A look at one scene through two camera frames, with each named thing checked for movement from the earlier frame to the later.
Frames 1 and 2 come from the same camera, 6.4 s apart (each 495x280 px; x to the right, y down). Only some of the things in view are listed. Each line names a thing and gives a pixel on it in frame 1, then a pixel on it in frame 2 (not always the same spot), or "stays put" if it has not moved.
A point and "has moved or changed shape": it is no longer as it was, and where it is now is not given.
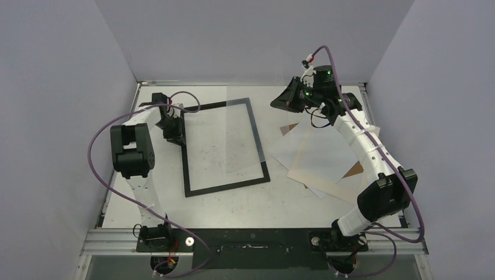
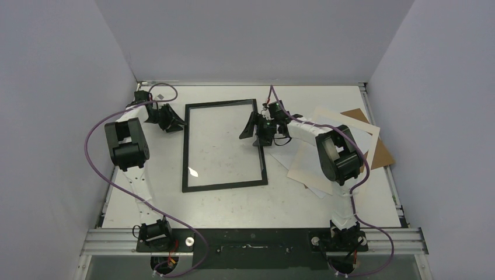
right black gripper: (293, 94) to (259, 128)
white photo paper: (323, 154) has moved or changed shape
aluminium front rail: (124, 242) stays put
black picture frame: (194, 192) has moved or changed shape
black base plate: (252, 248) stays put
